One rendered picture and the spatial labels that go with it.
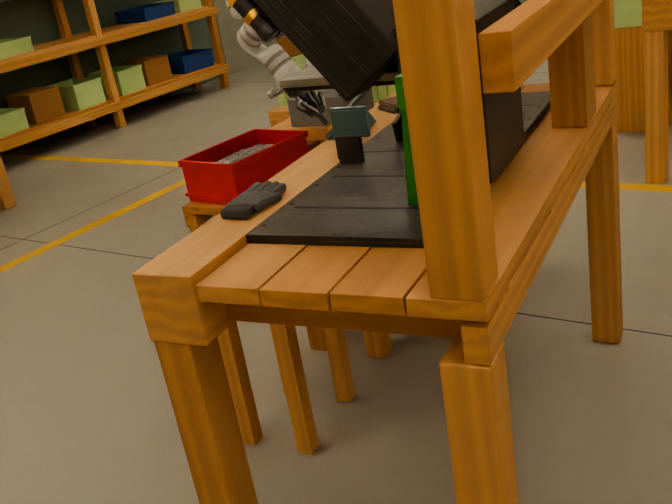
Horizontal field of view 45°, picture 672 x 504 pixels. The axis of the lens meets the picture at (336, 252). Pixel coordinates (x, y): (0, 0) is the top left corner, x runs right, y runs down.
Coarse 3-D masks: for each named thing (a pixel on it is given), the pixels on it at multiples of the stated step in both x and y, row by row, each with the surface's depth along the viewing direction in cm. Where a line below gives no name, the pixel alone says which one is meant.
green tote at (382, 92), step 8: (296, 56) 338; (304, 56) 340; (376, 88) 295; (384, 88) 292; (392, 88) 293; (280, 96) 333; (288, 96) 329; (376, 96) 296; (384, 96) 293; (280, 104) 335
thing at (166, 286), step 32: (320, 160) 208; (288, 192) 187; (224, 224) 174; (256, 224) 171; (160, 256) 162; (192, 256) 159; (224, 256) 160; (160, 288) 154; (192, 288) 151; (160, 320) 158; (192, 320) 154; (224, 320) 160
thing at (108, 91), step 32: (192, 0) 809; (64, 32) 738; (96, 32) 715; (128, 32) 738; (0, 64) 640; (32, 64) 662; (128, 64) 787; (160, 64) 787; (192, 64) 818; (224, 64) 848; (32, 96) 678; (64, 96) 719; (96, 96) 728; (128, 96) 751; (0, 128) 654; (32, 128) 673; (64, 128) 693
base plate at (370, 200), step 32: (544, 96) 232; (384, 128) 228; (384, 160) 199; (320, 192) 184; (352, 192) 180; (384, 192) 176; (288, 224) 167; (320, 224) 164; (352, 224) 161; (384, 224) 159; (416, 224) 156
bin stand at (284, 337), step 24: (192, 216) 224; (288, 336) 228; (336, 336) 257; (240, 360) 243; (288, 360) 232; (336, 360) 261; (240, 384) 244; (288, 384) 235; (336, 384) 265; (240, 408) 248; (312, 432) 243
